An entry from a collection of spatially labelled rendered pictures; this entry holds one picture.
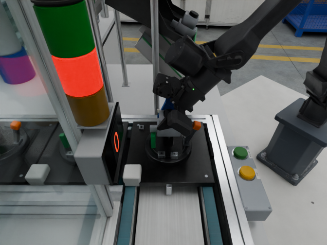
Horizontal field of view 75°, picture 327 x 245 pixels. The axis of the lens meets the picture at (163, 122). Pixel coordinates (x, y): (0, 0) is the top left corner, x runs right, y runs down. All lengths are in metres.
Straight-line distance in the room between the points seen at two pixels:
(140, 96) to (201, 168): 0.55
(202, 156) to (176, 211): 0.17
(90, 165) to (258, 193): 0.44
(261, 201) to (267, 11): 0.43
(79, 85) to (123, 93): 0.81
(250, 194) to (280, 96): 0.67
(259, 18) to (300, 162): 0.46
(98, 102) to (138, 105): 0.71
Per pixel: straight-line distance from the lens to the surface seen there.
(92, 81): 0.27
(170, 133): 0.58
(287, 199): 0.78
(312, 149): 0.73
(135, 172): 0.58
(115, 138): 0.35
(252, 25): 0.47
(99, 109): 0.30
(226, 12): 4.59
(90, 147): 0.31
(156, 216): 0.60
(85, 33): 0.25
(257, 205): 0.61
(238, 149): 0.68
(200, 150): 0.65
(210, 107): 1.00
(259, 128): 0.96
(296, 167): 0.78
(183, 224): 0.59
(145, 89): 1.10
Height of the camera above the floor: 1.46
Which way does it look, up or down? 42 degrees down
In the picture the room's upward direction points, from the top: straight up
